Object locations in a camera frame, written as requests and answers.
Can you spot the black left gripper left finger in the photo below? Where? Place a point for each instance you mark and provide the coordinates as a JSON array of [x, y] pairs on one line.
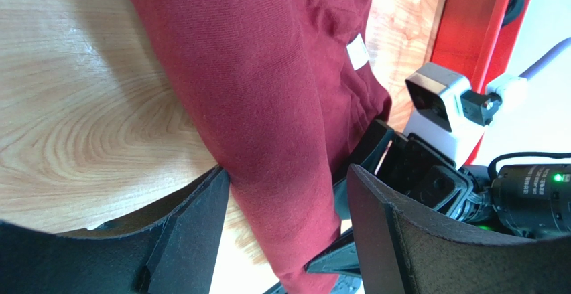
[[168, 246]]

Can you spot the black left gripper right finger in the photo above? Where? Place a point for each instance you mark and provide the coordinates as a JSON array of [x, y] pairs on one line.
[[404, 246]]

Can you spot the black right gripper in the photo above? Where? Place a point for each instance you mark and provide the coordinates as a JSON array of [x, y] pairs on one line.
[[411, 167]]

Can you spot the dark red t shirt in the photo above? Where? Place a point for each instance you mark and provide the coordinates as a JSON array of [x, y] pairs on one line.
[[272, 91]]

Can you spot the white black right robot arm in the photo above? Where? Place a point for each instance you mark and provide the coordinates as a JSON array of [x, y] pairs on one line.
[[533, 201]]

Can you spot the red plastic tray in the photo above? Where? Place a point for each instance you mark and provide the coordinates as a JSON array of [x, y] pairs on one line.
[[473, 40]]

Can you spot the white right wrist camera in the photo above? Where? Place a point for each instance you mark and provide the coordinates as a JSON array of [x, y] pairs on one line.
[[450, 116]]

